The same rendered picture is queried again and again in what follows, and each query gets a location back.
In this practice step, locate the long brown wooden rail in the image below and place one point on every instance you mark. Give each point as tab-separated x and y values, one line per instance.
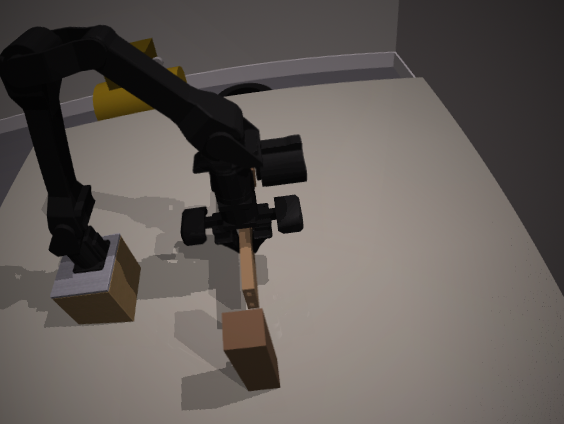
248	268

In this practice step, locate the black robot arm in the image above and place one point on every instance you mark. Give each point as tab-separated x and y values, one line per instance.
32	68

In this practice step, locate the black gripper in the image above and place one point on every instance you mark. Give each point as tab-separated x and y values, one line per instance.
242	213

